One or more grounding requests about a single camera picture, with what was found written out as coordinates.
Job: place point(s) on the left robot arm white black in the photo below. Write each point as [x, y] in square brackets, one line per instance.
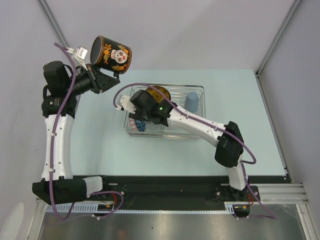
[63, 86]

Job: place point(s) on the light blue cup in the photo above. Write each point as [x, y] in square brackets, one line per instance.
[192, 102]

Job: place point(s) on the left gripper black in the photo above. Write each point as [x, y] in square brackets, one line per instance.
[99, 82]

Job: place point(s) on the aluminium front rail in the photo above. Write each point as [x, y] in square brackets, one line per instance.
[280, 192]

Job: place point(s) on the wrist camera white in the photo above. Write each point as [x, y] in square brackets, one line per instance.
[78, 55]
[125, 105]

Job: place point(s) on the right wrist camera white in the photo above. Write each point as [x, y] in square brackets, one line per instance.
[125, 105]

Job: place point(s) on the left aluminium frame post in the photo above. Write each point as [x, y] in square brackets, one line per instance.
[53, 23]

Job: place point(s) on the aluminium frame post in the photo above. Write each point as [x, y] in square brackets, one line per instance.
[53, 23]
[294, 7]

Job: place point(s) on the yellow round plate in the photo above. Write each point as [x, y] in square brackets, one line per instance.
[158, 93]

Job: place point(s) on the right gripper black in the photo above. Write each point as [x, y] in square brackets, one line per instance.
[137, 116]

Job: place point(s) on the blue patterned bowl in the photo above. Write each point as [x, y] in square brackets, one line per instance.
[137, 125]

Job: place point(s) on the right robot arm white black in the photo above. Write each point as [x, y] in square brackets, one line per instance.
[226, 138]

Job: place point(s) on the wire metal dish rack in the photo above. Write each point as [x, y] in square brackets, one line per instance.
[179, 125]

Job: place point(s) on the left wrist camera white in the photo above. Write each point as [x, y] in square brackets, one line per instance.
[78, 55]

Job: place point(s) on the red black mug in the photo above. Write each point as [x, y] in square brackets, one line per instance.
[110, 55]

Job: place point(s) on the right aluminium frame post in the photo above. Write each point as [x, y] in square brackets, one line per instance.
[294, 7]

